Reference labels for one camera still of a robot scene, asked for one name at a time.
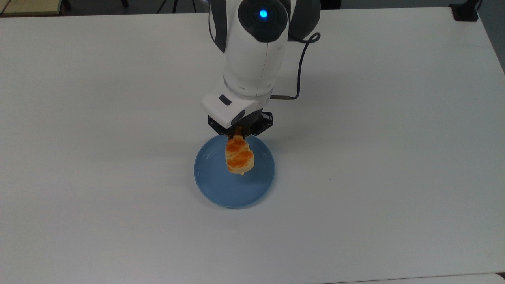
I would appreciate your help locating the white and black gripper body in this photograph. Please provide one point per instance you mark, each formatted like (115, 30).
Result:
(228, 107)

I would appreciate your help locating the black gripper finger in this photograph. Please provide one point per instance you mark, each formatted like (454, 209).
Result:
(244, 133)
(230, 133)

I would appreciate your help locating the braided orange glazed bread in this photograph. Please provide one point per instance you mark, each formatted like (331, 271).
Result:
(238, 156)

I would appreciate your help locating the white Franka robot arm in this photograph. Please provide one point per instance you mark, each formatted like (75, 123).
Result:
(254, 47)

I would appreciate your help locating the blue round plastic plate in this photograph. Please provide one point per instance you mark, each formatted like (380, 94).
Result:
(236, 189)

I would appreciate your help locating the light wooden side table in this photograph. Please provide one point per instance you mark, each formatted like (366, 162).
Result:
(29, 6)

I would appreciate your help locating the black corner table clamp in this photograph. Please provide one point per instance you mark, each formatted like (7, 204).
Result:
(465, 12)

